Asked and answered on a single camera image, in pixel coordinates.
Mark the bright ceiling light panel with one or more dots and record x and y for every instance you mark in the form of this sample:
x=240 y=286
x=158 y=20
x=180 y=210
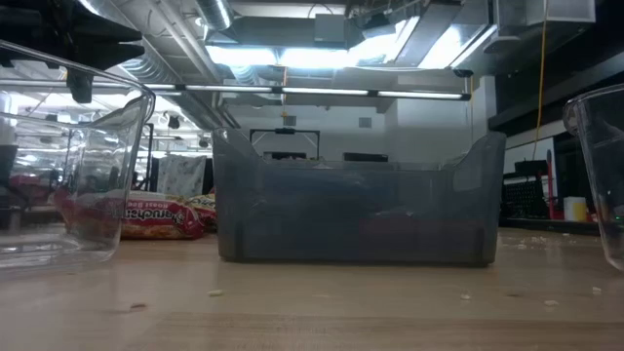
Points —
x=317 y=57

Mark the yellow and white bucket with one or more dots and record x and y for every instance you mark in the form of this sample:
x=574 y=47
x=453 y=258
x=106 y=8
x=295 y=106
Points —
x=577 y=210

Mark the black flat monitor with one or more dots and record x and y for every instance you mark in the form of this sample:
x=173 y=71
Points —
x=365 y=157

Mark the red Maruchan noodle pack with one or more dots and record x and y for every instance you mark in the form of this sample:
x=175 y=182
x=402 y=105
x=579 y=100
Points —
x=205 y=205
x=161 y=219

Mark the silver ceiling air duct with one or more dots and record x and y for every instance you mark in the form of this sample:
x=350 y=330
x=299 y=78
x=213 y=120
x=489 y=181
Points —
x=214 y=12

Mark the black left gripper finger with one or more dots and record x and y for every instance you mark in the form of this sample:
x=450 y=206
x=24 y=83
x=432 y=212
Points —
x=97 y=54
x=97 y=29

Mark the red floor stand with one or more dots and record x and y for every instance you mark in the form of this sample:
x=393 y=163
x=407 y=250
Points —
x=551 y=195

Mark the smoky grey plastic bin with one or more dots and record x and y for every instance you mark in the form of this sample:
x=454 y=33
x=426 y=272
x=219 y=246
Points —
x=361 y=219

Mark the clear plastic bin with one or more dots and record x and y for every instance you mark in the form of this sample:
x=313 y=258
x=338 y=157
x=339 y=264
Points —
x=604 y=170
x=122 y=146

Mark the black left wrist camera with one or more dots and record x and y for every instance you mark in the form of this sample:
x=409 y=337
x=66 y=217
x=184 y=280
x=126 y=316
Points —
x=80 y=85

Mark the thin black monitor frame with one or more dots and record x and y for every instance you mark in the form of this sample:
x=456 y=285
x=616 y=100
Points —
x=285 y=131

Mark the white cloth cover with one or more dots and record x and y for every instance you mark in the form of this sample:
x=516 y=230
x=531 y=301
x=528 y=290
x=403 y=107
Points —
x=180 y=175

